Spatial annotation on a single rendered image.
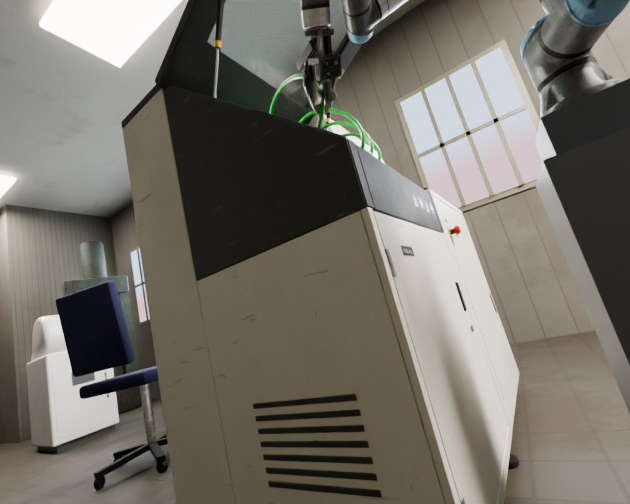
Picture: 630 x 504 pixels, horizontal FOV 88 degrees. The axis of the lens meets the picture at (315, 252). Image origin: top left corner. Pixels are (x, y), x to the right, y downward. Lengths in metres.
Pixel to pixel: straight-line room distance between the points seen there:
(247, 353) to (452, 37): 3.53
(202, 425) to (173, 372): 0.19
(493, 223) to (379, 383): 2.67
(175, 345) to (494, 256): 2.70
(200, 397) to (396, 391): 0.60
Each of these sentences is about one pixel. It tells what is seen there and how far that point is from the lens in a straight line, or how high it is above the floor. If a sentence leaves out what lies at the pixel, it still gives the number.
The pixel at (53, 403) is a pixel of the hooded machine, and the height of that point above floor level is 0.44.
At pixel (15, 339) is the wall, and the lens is 6.20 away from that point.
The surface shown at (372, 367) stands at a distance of 0.69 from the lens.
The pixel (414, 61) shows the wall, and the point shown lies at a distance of 3.90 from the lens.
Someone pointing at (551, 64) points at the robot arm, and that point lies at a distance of 1.01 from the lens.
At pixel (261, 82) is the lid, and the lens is 1.48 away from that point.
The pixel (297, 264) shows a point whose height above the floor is 0.73.
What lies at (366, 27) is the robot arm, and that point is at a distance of 1.10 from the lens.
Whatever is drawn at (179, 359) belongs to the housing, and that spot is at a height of 0.58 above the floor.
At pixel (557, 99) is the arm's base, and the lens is 0.98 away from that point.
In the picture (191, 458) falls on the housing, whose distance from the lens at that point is 1.19.
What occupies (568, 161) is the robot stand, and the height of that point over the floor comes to 0.78.
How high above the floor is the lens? 0.60
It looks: 11 degrees up
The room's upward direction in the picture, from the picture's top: 14 degrees counter-clockwise
